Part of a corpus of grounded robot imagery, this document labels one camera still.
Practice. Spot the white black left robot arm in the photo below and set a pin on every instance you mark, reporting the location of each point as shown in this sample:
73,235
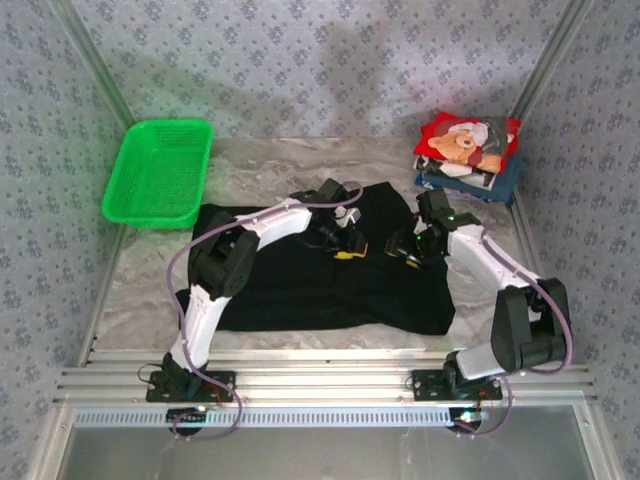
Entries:
200,320

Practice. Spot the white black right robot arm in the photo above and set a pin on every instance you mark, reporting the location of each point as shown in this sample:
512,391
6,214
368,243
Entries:
480,250

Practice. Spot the blue cartoon print folded t-shirt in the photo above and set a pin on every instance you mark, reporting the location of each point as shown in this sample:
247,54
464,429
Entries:
427,184

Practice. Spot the white black print folded t-shirt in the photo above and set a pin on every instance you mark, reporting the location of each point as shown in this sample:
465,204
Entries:
450,170

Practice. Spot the red bear print folded t-shirt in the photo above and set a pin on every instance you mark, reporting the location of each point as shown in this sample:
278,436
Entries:
450,142

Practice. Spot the teal blue folded t-shirt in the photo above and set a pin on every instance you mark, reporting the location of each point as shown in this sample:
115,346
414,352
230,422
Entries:
507,182

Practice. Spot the small controller board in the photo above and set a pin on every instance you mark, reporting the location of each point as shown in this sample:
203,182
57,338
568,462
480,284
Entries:
192,415
467,417

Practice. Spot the green plastic basket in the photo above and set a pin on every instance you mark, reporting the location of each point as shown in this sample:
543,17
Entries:
160,175

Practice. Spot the grey metal lower panel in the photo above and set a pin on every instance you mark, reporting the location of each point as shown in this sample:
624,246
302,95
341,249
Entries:
350,455

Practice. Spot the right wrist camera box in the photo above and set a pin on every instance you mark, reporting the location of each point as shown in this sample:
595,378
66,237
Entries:
419,225

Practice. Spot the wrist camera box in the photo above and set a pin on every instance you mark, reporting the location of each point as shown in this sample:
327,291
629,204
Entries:
346,217
419,225

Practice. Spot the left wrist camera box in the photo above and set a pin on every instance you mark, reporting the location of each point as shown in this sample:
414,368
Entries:
346,217

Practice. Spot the aluminium mounting rail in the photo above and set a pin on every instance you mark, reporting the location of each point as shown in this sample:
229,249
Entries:
325,375

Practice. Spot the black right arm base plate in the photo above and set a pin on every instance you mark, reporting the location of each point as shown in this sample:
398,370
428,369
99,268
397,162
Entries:
425,385

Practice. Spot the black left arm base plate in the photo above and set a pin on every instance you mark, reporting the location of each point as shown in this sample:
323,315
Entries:
220,385

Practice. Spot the aluminium frame post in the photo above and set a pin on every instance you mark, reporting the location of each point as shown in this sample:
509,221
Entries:
551,57
95,65

